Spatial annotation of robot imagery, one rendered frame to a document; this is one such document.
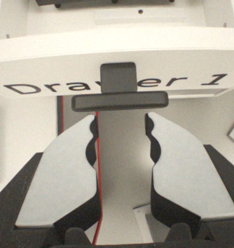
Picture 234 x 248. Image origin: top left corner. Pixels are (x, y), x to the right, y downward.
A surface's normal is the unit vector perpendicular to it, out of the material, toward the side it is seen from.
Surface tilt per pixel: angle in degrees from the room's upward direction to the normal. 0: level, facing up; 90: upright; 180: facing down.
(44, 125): 0
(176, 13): 0
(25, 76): 90
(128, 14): 0
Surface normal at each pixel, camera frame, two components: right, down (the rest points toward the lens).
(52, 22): -0.01, -0.09
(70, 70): 0.04, 0.99
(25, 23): 1.00, -0.05
